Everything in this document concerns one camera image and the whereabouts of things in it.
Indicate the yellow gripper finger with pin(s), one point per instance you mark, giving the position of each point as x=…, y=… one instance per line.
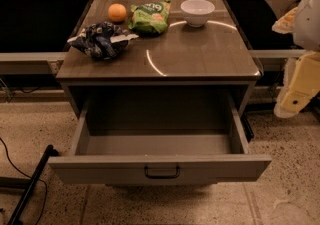
x=300, y=84
x=285, y=24

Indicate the orange fruit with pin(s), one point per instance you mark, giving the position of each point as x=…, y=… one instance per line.
x=117, y=12

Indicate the black floor stand bar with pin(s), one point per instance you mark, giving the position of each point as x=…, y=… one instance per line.
x=28, y=185

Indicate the open grey top drawer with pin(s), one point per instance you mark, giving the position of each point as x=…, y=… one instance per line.
x=113, y=142

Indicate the green chip bag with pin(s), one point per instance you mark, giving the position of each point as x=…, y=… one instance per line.
x=150, y=18

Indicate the blue chip bag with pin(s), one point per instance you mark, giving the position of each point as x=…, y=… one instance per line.
x=102, y=40

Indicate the white bowl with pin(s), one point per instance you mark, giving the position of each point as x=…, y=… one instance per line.
x=197, y=12

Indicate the grey cabinet with wooden top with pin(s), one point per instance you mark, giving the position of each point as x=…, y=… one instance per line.
x=212, y=54

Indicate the black drawer handle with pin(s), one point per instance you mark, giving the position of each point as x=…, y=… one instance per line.
x=161, y=173

